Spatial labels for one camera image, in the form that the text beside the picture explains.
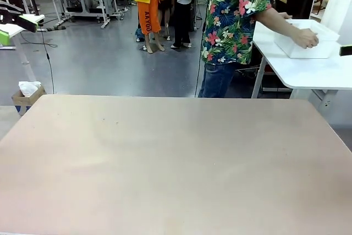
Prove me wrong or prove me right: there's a person in black clothes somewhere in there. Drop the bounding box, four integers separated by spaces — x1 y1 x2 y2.
170 0 201 50

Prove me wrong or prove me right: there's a person's right hand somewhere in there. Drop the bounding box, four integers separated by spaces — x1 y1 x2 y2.
291 28 320 50

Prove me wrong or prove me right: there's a person's right forearm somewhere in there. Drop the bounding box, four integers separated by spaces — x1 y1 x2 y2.
257 6 303 43

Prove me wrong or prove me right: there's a person in floral shirt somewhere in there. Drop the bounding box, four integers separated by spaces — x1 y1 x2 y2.
197 0 277 99

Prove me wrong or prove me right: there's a white crumpled paper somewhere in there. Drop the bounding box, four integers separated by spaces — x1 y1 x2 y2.
18 80 42 98

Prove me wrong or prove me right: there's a brown cardboard box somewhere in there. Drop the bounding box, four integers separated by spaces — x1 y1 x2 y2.
11 85 47 117

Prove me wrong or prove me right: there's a white rounded desk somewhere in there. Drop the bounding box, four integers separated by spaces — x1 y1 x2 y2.
0 14 46 65

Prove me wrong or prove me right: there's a white plastic basket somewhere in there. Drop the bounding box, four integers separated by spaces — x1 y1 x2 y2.
273 19 341 59

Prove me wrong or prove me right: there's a person in yellow hoodie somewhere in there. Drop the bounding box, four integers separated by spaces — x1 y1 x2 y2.
123 0 166 54

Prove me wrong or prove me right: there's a white side table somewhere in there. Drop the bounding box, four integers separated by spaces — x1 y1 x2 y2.
251 19 352 99

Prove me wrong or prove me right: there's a black floor power strip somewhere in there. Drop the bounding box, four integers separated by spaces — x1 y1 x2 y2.
46 24 67 32

